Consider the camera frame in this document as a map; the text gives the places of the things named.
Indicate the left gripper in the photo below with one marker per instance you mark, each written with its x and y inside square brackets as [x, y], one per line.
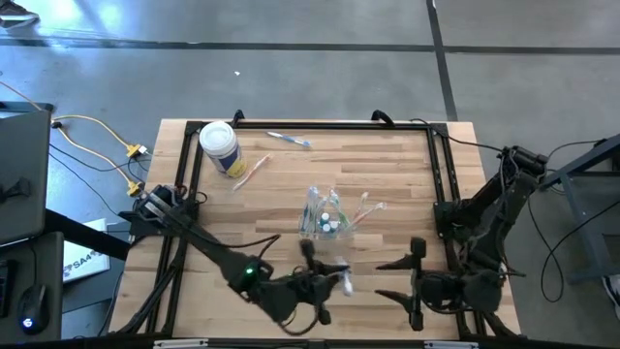
[312, 288]

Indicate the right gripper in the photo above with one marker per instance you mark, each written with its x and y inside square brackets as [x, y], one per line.
[438, 291]

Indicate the green toothbrush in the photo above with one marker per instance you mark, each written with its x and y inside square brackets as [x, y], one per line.
[334, 199]
[345, 220]

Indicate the purple toothbrush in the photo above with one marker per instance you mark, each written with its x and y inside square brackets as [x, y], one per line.
[317, 199]

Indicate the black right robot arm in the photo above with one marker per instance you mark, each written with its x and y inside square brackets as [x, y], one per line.
[489, 218]

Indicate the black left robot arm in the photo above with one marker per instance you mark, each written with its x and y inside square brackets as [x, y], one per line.
[213, 247]

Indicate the clear acrylic organizer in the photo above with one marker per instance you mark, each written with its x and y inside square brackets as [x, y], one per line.
[310, 236]

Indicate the disinfecting wipes canister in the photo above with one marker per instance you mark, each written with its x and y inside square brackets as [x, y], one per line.
[220, 140]

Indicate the gray metal cart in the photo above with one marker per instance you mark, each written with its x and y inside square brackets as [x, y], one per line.
[588, 218]

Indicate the person's shoe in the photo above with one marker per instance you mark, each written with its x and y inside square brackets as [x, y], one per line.
[14, 14]
[612, 293]

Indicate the white printed box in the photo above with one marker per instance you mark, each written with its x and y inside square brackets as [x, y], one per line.
[84, 257]

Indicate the black desk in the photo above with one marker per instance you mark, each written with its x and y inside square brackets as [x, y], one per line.
[43, 262]

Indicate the black computer mouse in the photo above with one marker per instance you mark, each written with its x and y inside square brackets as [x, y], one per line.
[33, 307]

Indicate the black keyboard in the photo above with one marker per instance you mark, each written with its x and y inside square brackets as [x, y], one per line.
[4, 291]

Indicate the computer monitor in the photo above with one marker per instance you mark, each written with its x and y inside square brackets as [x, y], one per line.
[24, 169]

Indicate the silver bracket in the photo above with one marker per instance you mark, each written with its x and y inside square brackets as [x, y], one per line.
[179, 344]
[450, 345]

